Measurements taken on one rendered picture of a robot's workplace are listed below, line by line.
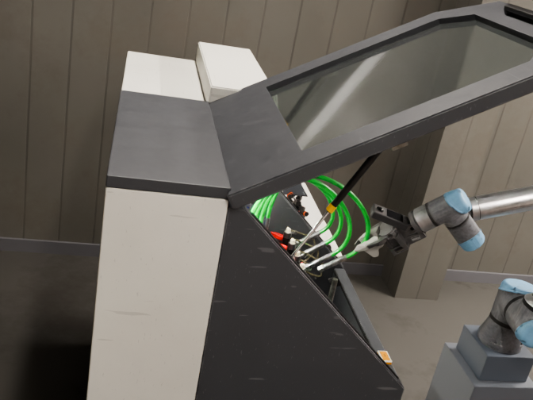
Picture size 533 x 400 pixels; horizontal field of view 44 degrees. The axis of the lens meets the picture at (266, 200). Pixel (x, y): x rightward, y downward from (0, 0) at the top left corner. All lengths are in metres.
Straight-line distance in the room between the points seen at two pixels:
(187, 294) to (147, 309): 0.10
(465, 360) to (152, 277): 1.26
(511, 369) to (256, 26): 2.27
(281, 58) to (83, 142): 1.22
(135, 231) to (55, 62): 2.33
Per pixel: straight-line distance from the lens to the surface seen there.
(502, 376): 2.44
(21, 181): 4.06
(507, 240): 4.88
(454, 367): 2.48
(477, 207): 2.13
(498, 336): 2.39
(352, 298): 2.31
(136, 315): 1.69
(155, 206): 1.54
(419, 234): 2.02
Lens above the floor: 2.09
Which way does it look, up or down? 23 degrees down
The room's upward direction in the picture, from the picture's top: 11 degrees clockwise
